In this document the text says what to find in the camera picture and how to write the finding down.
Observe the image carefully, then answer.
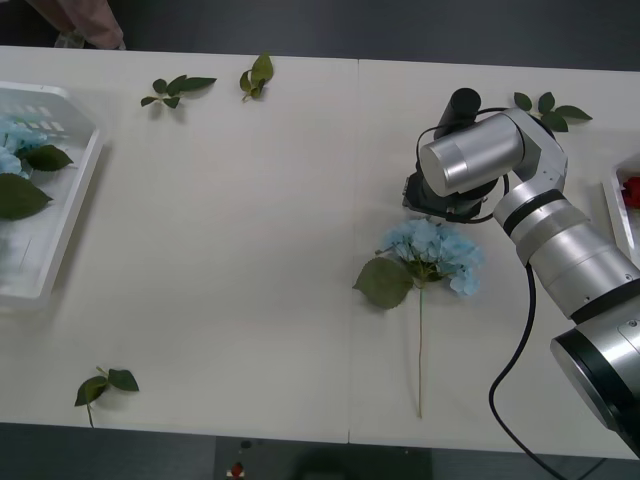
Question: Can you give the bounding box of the person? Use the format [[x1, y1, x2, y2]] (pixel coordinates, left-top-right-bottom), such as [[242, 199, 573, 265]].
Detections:
[[37, 0, 125, 51]]

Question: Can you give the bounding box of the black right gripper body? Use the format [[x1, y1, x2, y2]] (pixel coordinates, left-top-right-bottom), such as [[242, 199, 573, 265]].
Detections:
[[401, 169, 489, 224]]

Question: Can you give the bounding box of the loose twig with two leaves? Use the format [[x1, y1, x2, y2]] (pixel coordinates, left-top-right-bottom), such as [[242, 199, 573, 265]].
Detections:
[[74, 366, 140, 429]]

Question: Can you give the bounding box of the loose twig with narrow leaves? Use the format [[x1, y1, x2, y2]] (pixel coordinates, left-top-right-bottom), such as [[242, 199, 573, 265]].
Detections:
[[139, 75, 218, 110]]

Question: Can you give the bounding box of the loose twig with four leaves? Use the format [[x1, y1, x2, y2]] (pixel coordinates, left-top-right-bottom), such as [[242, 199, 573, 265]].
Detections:
[[513, 91, 594, 133]]

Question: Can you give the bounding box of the shallow white plastic box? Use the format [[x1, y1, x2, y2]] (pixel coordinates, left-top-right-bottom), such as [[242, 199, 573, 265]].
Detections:
[[0, 82, 104, 312], [601, 154, 640, 262]]

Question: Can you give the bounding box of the loose twig with curled leaf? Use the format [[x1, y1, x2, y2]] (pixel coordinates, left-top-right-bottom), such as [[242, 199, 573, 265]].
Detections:
[[238, 52, 275, 103]]

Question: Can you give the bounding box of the pale blue flower with large leaf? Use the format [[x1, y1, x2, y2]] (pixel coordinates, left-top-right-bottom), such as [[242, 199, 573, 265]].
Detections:
[[352, 218, 486, 419]]

